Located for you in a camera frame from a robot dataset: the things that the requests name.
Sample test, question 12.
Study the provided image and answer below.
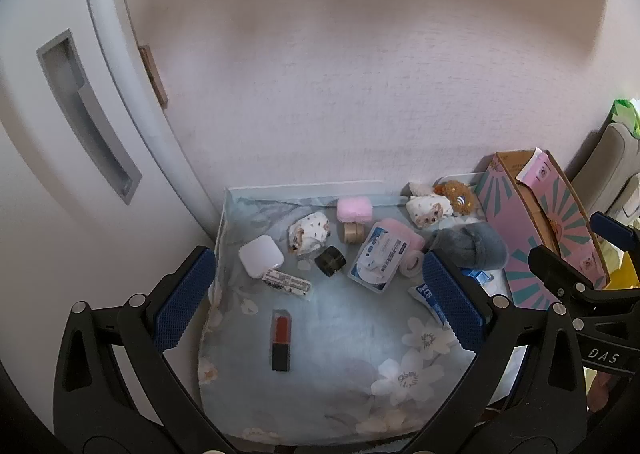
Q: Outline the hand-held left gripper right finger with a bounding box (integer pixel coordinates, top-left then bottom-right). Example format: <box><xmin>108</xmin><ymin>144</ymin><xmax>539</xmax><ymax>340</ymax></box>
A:
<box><xmin>405</xmin><ymin>250</ymin><xmax>587</xmax><ymax>454</ymax></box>

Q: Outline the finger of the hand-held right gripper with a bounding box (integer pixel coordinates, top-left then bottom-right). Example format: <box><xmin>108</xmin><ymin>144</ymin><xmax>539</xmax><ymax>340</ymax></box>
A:
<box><xmin>527</xmin><ymin>244</ymin><xmax>608</xmax><ymax>302</ymax></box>
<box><xmin>589</xmin><ymin>212</ymin><xmax>640</xmax><ymax>253</ymax></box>

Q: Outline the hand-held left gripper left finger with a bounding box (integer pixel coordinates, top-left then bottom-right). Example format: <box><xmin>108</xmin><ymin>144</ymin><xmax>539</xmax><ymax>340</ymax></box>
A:
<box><xmin>53</xmin><ymin>246</ymin><xmax>236</xmax><ymax>454</ymax></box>

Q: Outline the blue white sachet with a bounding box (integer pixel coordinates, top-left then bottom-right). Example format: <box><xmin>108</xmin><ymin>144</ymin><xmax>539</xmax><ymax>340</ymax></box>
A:
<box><xmin>407</xmin><ymin>283</ymin><xmax>458</xmax><ymax>332</ymax></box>

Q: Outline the pink patterned cardboard box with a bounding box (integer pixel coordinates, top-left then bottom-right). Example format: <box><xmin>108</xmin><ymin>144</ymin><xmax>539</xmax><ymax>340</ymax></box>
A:
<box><xmin>474</xmin><ymin>148</ymin><xmax>612</xmax><ymax>309</ymax></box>

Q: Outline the blue white packet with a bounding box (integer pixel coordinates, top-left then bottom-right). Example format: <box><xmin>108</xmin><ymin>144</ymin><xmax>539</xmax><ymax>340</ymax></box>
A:
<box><xmin>347</xmin><ymin>220</ymin><xmax>412</xmax><ymax>293</ymax></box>

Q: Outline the white spotted plush toy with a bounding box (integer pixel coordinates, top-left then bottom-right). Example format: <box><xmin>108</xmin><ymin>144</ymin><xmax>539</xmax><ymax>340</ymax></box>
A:
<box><xmin>406</xmin><ymin>195</ymin><xmax>455</xmax><ymax>226</ymax></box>
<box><xmin>287</xmin><ymin>213</ymin><xmax>332</xmax><ymax>255</ymax></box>

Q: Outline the white tape roll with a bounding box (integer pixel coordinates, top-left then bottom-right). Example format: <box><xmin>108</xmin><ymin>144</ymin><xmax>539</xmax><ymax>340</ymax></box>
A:
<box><xmin>399</xmin><ymin>250</ymin><xmax>426</xmax><ymax>278</ymax></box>

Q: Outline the grey plush slipper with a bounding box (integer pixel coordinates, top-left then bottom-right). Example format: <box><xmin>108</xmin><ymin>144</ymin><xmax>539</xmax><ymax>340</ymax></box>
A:
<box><xmin>427</xmin><ymin>223</ymin><xmax>510</xmax><ymax>271</ymax></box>

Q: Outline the beige upholstered headboard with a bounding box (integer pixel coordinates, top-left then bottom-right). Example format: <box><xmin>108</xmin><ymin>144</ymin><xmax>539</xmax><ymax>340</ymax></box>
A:
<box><xmin>570</xmin><ymin>123</ymin><xmax>640</xmax><ymax>235</ymax></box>

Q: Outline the pink pouch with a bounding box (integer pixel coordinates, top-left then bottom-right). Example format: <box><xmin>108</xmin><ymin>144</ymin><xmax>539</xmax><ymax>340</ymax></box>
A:
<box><xmin>376</xmin><ymin>218</ymin><xmax>426</xmax><ymax>255</ymax></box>

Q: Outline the white square case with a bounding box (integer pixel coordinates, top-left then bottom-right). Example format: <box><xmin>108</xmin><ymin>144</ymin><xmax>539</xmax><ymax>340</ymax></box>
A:
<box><xmin>238</xmin><ymin>236</ymin><xmax>285</xmax><ymax>279</ymax></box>

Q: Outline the striped small box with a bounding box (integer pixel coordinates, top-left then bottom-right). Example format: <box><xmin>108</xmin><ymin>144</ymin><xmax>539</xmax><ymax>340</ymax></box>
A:
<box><xmin>261</xmin><ymin>269</ymin><xmax>314</xmax><ymax>299</ymax></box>

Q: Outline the brown plush toy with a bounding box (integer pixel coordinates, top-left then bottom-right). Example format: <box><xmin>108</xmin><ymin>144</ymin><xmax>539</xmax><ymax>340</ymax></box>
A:
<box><xmin>434</xmin><ymin>180</ymin><xmax>477</xmax><ymax>216</ymax></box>

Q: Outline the black red lipstick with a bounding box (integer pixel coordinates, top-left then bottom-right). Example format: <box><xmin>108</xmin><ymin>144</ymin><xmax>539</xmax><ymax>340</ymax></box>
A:
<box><xmin>271</xmin><ymin>309</ymin><xmax>292</xmax><ymax>373</ymax></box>

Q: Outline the green tissue pack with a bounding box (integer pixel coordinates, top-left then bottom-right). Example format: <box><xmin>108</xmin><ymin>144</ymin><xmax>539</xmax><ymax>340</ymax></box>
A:
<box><xmin>611</xmin><ymin>98</ymin><xmax>640</xmax><ymax>139</ymax></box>

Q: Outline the light blue floral cloth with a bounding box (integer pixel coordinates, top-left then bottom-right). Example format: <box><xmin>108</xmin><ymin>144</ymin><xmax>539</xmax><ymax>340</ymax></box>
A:
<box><xmin>197</xmin><ymin>186</ymin><xmax>531</xmax><ymax>447</ymax></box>

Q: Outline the black round jar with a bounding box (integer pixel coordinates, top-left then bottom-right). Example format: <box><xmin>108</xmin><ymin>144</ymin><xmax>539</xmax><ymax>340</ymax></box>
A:
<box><xmin>315</xmin><ymin>246</ymin><xmax>348</xmax><ymax>278</ymax></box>

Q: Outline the pink fluffy pad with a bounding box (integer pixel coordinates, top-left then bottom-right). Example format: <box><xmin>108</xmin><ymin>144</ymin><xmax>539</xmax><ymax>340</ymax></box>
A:
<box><xmin>336</xmin><ymin>195</ymin><xmax>374</xmax><ymax>224</ymax></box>

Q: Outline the white cabinet door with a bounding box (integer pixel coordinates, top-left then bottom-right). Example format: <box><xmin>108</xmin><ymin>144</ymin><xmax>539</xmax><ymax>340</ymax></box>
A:
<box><xmin>0</xmin><ymin>0</ymin><xmax>221</xmax><ymax>385</ymax></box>

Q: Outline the small wooden block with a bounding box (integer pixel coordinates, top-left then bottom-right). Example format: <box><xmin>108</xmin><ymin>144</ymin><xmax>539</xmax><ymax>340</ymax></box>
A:
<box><xmin>139</xmin><ymin>45</ymin><xmax>169</xmax><ymax>109</ymax></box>

